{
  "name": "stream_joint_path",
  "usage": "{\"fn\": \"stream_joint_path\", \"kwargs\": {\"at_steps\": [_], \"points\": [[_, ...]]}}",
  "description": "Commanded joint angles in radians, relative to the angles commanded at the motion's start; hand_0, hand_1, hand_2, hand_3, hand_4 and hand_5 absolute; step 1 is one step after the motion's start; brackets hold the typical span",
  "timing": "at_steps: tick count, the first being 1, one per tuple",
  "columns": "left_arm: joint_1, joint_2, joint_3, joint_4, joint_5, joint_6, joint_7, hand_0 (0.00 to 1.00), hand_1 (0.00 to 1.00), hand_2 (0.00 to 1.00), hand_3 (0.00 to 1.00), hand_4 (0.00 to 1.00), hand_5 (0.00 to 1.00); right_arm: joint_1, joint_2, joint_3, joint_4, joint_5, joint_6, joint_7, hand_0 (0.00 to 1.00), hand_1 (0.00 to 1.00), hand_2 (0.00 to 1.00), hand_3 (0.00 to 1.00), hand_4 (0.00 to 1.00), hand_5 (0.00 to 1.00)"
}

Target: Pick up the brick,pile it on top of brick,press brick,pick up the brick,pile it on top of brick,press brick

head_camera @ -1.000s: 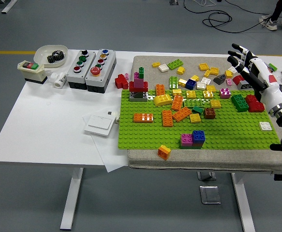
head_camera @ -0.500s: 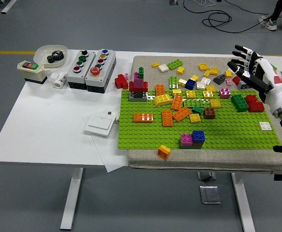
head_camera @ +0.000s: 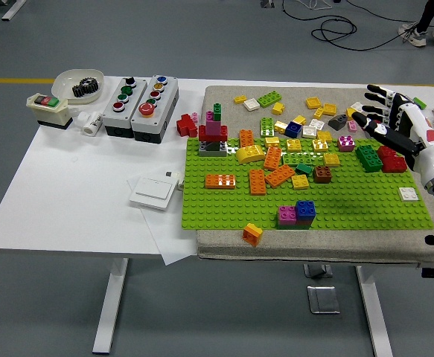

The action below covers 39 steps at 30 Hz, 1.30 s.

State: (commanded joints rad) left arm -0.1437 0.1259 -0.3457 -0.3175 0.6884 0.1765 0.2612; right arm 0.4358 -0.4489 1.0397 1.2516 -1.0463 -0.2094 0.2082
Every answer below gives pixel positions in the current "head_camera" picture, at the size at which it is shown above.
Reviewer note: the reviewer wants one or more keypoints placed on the small pink brick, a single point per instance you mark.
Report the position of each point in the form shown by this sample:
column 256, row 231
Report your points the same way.
column 352, row 127
column 194, row 117

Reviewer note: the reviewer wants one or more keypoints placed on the cream red-green switch box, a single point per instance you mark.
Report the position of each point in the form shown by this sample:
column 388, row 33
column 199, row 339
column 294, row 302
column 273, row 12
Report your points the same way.
column 49, row 111

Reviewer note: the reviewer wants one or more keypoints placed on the grey metal foot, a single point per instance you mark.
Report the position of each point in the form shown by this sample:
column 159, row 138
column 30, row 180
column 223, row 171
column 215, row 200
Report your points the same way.
column 267, row 3

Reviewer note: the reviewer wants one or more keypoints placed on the grey emergency-stop control box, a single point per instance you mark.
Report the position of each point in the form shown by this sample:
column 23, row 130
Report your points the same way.
column 157, row 121

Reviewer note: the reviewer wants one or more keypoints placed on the white plastic bowl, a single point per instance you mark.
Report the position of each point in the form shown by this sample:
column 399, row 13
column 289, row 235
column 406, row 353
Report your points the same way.
column 66, row 80

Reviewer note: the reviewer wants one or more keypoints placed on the grey-brown foam mat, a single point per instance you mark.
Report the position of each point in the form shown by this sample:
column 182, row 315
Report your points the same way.
column 239, row 249

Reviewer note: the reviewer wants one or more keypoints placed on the white pipe fitting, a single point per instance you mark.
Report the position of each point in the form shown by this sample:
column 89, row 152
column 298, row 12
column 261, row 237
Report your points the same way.
column 92, row 124

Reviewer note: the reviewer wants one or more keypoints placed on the white wall switch plate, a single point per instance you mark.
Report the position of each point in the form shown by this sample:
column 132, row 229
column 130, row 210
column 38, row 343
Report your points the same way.
column 151, row 193

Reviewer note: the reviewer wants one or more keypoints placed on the magenta square brick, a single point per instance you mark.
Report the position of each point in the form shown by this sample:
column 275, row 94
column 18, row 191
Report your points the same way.
column 346, row 144
column 286, row 215

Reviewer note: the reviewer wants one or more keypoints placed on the small green block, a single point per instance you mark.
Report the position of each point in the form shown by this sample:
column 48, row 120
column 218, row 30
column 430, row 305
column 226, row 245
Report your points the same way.
column 419, row 101

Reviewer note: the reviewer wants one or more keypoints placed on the black metal gear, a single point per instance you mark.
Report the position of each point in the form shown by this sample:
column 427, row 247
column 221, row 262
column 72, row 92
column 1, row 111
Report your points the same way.
column 79, row 90
column 91, row 85

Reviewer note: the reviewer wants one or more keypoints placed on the grey four-button control box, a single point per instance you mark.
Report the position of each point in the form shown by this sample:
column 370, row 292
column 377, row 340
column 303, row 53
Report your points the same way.
column 112, row 119

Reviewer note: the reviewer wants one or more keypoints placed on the yellow tall brick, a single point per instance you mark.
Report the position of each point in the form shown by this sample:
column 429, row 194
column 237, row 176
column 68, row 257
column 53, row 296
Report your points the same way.
column 278, row 108

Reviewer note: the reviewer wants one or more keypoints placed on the small yellow flat brick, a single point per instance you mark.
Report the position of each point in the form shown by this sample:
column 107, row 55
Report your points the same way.
column 239, row 99

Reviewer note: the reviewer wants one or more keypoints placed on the white desk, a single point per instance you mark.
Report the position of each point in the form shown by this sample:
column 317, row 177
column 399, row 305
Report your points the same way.
column 71, row 186

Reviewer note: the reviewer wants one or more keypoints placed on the dark green roof brick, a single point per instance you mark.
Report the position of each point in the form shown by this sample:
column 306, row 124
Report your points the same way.
column 303, row 169

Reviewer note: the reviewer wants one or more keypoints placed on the grey flat base brick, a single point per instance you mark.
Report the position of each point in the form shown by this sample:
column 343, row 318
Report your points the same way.
column 201, row 151

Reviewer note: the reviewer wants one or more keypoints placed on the blue square brick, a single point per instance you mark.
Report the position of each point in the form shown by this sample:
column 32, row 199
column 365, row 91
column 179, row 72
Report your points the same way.
column 293, row 130
column 306, row 209

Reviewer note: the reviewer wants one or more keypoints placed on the orange long brick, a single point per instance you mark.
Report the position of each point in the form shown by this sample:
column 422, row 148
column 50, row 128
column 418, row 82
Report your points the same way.
column 220, row 181
column 272, row 158
column 279, row 175
column 257, row 182

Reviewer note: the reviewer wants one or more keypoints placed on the red square brick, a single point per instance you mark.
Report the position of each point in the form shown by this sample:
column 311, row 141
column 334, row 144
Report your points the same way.
column 393, row 164
column 386, row 151

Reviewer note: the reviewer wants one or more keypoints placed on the yellow square brick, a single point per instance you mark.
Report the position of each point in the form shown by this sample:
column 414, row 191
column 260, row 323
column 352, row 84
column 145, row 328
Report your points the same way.
column 299, row 119
column 350, row 112
column 280, row 127
column 331, row 160
column 324, row 136
column 299, row 182
column 294, row 145
column 271, row 141
column 313, row 102
column 319, row 145
column 328, row 109

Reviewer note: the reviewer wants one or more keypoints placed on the yellow orange brick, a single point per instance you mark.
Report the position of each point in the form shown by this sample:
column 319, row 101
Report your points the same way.
column 252, row 235

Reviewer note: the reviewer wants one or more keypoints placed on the white paper sheet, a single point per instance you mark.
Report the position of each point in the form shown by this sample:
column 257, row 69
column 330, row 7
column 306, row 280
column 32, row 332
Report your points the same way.
column 172, row 245

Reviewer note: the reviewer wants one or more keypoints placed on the lime green studded baseplate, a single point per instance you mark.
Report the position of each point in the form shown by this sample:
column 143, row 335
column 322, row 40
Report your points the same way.
column 220, row 208

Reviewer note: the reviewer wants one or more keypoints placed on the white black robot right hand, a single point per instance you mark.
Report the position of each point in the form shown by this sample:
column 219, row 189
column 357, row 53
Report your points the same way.
column 421, row 126

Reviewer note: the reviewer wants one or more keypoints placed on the grey metal bracket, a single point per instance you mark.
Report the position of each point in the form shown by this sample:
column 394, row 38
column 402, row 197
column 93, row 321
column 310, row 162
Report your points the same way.
column 319, row 270

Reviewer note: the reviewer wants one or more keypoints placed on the white desk foot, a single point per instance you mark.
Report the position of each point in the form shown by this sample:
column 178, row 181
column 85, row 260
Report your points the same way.
column 13, row 9

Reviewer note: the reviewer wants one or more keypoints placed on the pink tall brick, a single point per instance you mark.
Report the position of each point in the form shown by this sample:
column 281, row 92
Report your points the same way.
column 213, row 127

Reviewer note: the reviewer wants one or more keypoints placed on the red brick cluster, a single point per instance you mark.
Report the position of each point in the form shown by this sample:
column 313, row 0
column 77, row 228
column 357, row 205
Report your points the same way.
column 185, row 125

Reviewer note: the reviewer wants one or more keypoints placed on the dark grey roof brick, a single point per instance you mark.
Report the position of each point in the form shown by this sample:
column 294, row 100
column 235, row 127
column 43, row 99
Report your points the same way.
column 337, row 122

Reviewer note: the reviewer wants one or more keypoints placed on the green narrow brick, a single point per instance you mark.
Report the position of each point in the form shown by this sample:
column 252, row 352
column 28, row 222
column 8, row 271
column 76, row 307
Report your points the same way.
column 217, row 109

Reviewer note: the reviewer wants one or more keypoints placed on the lime green long brick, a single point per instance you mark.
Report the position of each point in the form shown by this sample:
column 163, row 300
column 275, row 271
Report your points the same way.
column 267, row 127
column 298, row 159

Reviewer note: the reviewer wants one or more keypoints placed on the white square brick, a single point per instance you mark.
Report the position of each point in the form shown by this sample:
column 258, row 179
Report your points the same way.
column 309, row 131
column 409, row 194
column 356, row 106
column 251, row 104
column 316, row 123

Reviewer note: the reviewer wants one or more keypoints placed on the yellow curved brick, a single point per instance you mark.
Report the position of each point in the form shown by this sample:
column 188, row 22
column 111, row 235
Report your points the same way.
column 250, row 154

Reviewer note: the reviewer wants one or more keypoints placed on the dark green square brick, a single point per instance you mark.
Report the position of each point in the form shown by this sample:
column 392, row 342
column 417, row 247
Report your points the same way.
column 285, row 227

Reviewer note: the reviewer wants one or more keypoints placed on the metal floor plate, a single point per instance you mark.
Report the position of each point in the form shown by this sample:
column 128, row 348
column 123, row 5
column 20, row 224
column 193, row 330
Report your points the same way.
column 322, row 299

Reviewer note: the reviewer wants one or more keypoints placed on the red wide brick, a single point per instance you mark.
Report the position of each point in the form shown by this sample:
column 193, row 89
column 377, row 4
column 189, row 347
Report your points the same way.
column 203, row 134

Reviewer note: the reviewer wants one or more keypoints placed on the dark green long brick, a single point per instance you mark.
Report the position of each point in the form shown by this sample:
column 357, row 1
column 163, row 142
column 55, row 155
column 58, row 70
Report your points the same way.
column 368, row 158

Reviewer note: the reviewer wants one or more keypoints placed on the dark olive wedge brick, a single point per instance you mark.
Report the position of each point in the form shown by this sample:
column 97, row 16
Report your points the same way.
column 213, row 146

